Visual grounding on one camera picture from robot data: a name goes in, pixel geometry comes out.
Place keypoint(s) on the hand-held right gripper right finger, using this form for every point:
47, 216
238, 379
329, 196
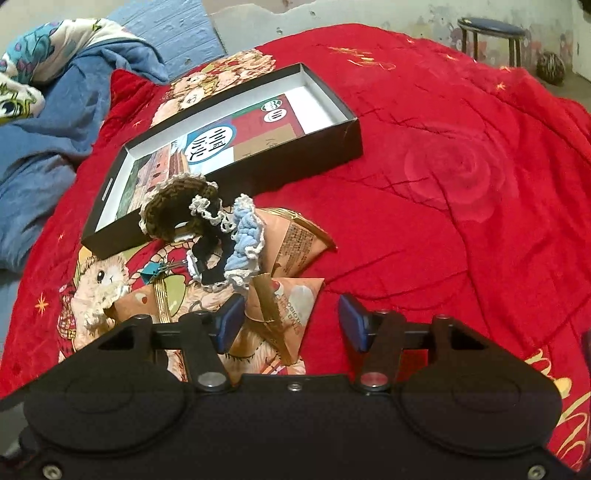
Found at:
352, 323

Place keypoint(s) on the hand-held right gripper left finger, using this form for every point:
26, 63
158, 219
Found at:
227, 325

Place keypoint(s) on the blue crochet scrunchie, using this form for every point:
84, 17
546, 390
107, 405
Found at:
247, 240

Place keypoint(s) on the black cardboard box lid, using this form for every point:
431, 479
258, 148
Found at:
295, 143

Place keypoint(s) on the triangular peach snack packet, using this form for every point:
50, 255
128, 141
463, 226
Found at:
138, 304
295, 244
286, 318

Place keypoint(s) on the black crochet scrunchie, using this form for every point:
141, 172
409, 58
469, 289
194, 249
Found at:
207, 258

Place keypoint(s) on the teal binder clip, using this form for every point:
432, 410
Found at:
154, 272

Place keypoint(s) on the brown crochet scrunchie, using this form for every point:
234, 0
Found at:
166, 207

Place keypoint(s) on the red printed blanket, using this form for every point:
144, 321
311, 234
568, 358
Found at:
438, 184

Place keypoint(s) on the printed card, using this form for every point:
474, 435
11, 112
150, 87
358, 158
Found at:
217, 138

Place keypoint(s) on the blue cartoon print quilt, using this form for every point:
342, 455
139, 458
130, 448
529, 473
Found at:
51, 129

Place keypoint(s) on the woven rattan ball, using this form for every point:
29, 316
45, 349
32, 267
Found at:
551, 68

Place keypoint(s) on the round blue stool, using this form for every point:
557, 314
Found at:
491, 27

